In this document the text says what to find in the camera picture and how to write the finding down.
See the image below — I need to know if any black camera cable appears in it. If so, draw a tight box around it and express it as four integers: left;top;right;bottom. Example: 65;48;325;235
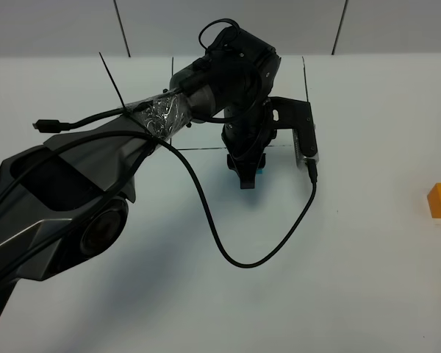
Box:
32;102;319;269

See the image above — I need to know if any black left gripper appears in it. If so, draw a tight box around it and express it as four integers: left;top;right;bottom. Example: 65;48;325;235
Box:
221;99;277;190

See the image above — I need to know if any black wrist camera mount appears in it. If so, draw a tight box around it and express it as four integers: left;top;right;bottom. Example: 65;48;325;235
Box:
268;96;318;174

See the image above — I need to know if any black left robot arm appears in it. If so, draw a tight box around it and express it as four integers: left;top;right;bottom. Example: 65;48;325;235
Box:
0;25;280;316

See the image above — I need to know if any black zip tie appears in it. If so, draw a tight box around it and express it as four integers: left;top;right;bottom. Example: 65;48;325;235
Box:
98;52;127;112

